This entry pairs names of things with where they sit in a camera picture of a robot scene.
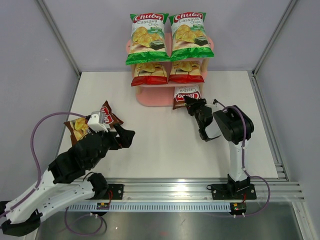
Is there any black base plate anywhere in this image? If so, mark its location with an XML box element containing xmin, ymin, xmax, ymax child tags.
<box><xmin>99</xmin><ymin>183</ymin><xmax>124</xmax><ymax>201</ymax></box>
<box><xmin>206</xmin><ymin>183</ymin><xmax>257</xmax><ymax>201</ymax></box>

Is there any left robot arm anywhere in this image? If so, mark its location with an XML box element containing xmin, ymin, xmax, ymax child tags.
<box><xmin>0</xmin><ymin>124</ymin><xmax>136</xmax><ymax>237</ymax></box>

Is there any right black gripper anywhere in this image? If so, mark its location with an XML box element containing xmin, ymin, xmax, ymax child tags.
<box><xmin>184</xmin><ymin>95</ymin><xmax>208</xmax><ymax>129</ymax></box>

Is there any green chips bag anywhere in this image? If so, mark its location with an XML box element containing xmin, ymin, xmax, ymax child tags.
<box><xmin>169</xmin><ymin>11</ymin><xmax>214</xmax><ymax>62</ymax></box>
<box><xmin>125</xmin><ymin>12</ymin><xmax>170</xmax><ymax>65</ymax></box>

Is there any brown chips bag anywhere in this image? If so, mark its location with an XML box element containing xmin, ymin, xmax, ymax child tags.
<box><xmin>172</xmin><ymin>85</ymin><xmax>201</xmax><ymax>110</ymax></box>
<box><xmin>63</xmin><ymin>100</ymin><xmax>124</xmax><ymax>146</ymax></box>

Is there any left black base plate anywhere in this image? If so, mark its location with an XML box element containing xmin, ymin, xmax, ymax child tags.
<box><xmin>99</xmin><ymin>183</ymin><xmax>124</xmax><ymax>201</ymax></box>

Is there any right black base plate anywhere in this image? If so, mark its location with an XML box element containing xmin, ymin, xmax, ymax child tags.
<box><xmin>206</xmin><ymin>183</ymin><xmax>257</xmax><ymax>201</ymax></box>

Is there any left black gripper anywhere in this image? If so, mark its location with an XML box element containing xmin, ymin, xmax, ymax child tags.
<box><xmin>88</xmin><ymin>123</ymin><xmax>135</xmax><ymax>169</ymax></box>

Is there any white slotted cable duct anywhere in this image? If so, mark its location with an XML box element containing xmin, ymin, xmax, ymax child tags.
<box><xmin>68</xmin><ymin>202</ymin><xmax>231</xmax><ymax>213</ymax></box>

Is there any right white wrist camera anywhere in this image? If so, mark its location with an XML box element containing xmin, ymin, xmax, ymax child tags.
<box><xmin>212</xmin><ymin>99</ymin><xmax>226</xmax><ymax>109</ymax></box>

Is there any red chips bag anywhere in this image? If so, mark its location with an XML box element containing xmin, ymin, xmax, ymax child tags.
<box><xmin>168</xmin><ymin>60</ymin><xmax>205</xmax><ymax>84</ymax></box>
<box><xmin>131</xmin><ymin>62</ymin><xmax>168</xmax><ymax>87</ymax></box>

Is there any aluminium mounting rail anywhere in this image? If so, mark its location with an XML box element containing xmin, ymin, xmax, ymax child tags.
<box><xmin>33</xmin><ymin>181</ymin><xmax>305</xmax><ymax>203</ymax></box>

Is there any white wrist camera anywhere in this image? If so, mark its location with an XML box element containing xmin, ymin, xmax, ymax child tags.
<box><xmin>87</xmin><ymin>111</ymin><xmax>110</xmax><ymax>133</ymax></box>
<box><xmin>212</xmin><ymin>99</ymin><xmax>226</xmax><ymax>109</ymax></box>

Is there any pink three-tier shelf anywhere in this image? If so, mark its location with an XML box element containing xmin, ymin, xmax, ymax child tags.
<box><xmin>134</xmin><ymin>32</ymin><xmax>214</xmax><ymax>107</ymax></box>

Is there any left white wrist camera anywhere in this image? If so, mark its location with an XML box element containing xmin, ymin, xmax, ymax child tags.
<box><xmin>87</xmin><ymin>111</ymin><xmax>110</xmax><ymax>133</ymax></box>

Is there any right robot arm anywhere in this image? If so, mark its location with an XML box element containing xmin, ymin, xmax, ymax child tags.
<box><xmin>184</xmin><ymin>96</ymin><xmax>257</xmax><ymax>201</ymax></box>

